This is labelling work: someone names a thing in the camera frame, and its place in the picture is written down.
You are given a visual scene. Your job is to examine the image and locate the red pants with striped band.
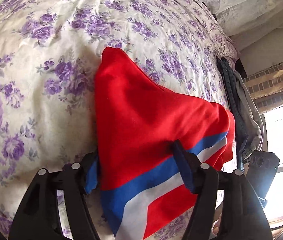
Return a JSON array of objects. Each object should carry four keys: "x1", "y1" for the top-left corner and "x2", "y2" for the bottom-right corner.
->
[{"x1": 95, "y1": 47, "x2": 235, "y2": 239}]

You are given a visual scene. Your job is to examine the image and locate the grey garment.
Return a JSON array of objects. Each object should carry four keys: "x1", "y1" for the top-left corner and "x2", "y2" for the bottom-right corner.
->
[{"x1": 234, "y1": 70, "x2": 264, "y2": 159}]

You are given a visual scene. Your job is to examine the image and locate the beige checked curtain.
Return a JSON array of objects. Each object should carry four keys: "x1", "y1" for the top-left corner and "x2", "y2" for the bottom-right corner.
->
[{"x1": 243, "y1": 62, "x2": 283, "y2": 114}]

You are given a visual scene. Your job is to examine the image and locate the dark jeans pile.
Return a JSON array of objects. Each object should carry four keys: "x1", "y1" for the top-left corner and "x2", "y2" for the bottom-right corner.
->
[{"x1": 217, "y1": 57, "x2": 248, "y2": 171}]

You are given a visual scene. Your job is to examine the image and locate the white lace cover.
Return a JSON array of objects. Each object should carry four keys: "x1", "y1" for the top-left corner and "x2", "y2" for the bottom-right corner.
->
[{"x1": 201, "y1": 0, "x2": 283, "y2": 36}]

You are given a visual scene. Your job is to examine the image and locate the purple floral bed sheet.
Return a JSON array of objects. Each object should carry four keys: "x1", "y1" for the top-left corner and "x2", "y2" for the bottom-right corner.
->
[{"x1": 0, "y1": 0, "x2": 237, "y2": 237}]

